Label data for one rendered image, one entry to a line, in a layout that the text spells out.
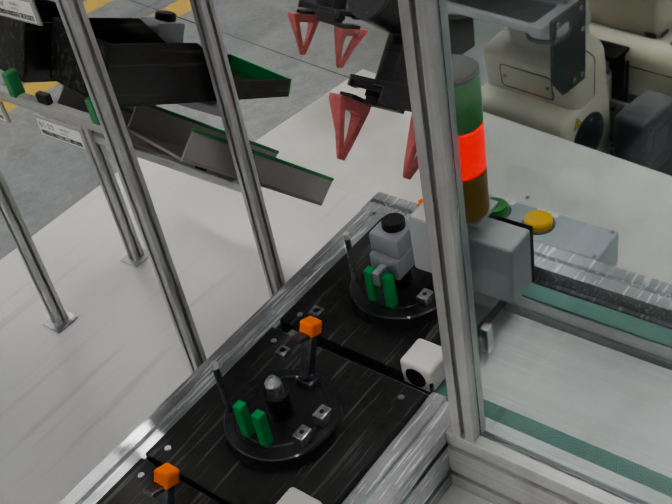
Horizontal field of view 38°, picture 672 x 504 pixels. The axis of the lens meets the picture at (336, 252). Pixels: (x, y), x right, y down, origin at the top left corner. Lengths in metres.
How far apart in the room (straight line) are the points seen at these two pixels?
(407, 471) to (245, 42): 3.20
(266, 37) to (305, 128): 2.31
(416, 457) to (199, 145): 0.47
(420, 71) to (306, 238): 0.80
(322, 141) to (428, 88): 1.01
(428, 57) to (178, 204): 1.00
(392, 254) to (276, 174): 0.23
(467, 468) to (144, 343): 0.56
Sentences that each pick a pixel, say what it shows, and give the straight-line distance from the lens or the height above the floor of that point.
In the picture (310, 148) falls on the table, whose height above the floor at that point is 0.86.
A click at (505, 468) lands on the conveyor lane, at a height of 0.94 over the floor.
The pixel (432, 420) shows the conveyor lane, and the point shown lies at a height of 0.95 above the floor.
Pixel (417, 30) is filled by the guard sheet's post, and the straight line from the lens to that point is 0.83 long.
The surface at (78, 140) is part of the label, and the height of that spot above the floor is 1.28.
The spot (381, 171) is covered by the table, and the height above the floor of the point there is 0.86.
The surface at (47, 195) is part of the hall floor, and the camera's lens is 3.56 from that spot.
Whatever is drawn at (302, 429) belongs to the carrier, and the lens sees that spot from 1.12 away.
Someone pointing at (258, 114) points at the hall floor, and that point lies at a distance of 3.65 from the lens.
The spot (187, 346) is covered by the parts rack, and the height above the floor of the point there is 0.97.
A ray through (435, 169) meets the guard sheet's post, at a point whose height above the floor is 1.34.
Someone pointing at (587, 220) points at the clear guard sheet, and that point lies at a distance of 0.85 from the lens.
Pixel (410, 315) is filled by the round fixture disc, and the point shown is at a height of 0.99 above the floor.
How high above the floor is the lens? 1.85
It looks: 39 degrees down
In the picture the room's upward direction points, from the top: 12 degrees counter-clockwise
